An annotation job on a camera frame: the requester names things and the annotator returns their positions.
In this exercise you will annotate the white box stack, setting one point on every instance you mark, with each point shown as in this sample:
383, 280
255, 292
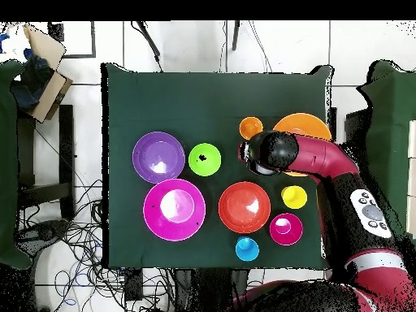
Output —
412, 178

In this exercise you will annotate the large pink bowl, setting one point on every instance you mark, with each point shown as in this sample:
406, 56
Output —
162, 224

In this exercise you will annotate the wide purple bowl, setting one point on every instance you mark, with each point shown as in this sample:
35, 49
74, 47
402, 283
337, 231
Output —
156, 152

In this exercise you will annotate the small green bowl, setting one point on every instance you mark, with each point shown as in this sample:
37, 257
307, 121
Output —
208, 165

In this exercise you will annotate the small crimson bowl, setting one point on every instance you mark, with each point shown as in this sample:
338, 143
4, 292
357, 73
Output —
286, 229

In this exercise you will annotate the cardboard box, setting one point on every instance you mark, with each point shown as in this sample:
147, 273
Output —
52, 94

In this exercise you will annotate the black power adapter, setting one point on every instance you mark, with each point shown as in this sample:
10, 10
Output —
134, 286

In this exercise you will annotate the dark green table cloth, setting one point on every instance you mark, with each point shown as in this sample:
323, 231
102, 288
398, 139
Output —
195, 107

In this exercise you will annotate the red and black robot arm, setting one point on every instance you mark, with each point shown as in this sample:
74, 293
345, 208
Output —
325, 156

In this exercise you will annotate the wide red bowl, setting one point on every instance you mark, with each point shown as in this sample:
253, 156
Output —
240, 211

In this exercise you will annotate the dark blue fabric bundle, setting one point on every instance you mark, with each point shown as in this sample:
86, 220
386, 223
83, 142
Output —
29, 84

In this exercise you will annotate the black tripod leg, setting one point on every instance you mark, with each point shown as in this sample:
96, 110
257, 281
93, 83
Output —
235, 35
150, 40

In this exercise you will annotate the yellow cup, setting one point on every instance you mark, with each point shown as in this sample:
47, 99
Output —
294, 196

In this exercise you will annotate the green cloth covered table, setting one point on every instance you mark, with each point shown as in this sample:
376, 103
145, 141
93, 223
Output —
6, 162
393, 97

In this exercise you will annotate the blue cup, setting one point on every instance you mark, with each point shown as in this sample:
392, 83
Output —
247, 250

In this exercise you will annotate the orange cup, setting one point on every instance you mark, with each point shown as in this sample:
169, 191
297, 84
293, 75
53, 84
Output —
248, 126

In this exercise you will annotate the black stool frame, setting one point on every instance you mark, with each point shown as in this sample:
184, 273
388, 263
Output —
356, 130
66, 146

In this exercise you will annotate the large orange bowl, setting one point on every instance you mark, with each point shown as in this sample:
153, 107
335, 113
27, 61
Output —
302, 125

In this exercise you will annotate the black square frame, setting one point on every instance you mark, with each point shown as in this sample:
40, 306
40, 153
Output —
93, 39

